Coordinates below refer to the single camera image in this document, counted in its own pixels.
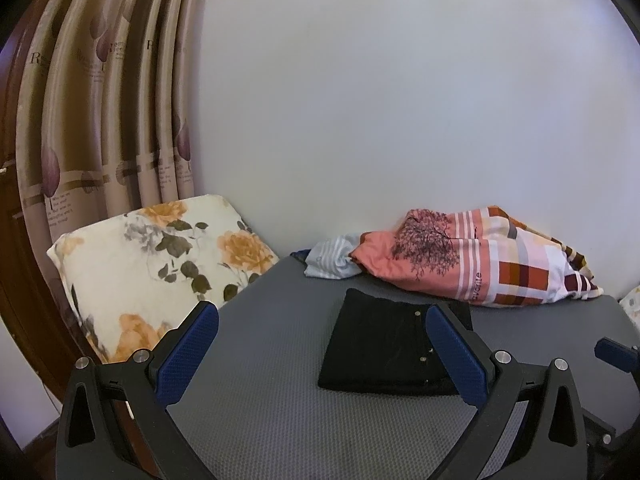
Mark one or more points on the brown wooden door frame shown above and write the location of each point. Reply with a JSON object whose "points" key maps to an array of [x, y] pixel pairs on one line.
{"points": [[25, 285]]}

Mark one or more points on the floral cream pillow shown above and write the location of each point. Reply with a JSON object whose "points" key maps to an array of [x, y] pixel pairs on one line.
{"points": [[150, 260]]}

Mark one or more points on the beige printed curtain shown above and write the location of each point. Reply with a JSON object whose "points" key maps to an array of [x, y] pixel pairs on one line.
{"points": [[125, 110]]}

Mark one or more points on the black pants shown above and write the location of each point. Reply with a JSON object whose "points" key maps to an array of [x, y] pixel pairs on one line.
{"points": [[375, 345]]}

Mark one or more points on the pink plaid folded blanket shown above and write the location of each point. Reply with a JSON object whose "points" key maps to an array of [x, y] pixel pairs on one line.
{"points": [[500, 265]]}

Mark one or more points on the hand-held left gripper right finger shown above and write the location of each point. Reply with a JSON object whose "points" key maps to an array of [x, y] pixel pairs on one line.
{"points": [[457, 355]]}

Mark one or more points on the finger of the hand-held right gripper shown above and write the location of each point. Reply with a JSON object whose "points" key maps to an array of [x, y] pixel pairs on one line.
{"points": [[600, 430], [617, 352]]}

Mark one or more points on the grey white striped cloth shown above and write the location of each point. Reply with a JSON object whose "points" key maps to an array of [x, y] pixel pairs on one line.
{"points": [[330, 257]]}

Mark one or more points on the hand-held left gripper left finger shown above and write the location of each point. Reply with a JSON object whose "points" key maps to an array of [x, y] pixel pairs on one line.
{"points": [[187, 355]]}

